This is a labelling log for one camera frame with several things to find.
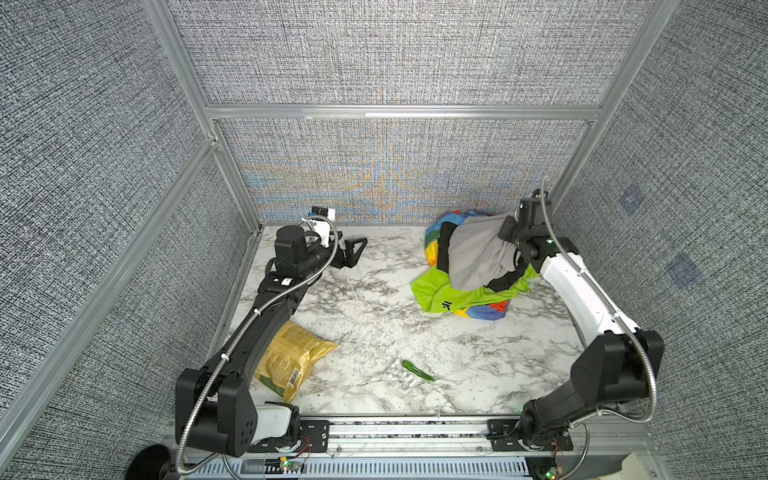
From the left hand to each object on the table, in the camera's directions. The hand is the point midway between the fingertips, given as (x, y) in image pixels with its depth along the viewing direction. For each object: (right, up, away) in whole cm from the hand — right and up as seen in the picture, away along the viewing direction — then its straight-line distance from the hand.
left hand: (349, 235), depth 78 cm
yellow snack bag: (-17, -34, +1) cm, 38 cm away
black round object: (-43, -51, -12) cm, 68 cm away
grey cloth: (+37, -5, +12) cm, 40 cm away
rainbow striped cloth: (+43, -23, +17) cm, 51 cm away
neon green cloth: (+25, -18, +20) cm, 37 cm away
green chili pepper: (+16, -36, +6) cm, 40 cm away
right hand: (+45, +3, +8) cm, 46 cm away
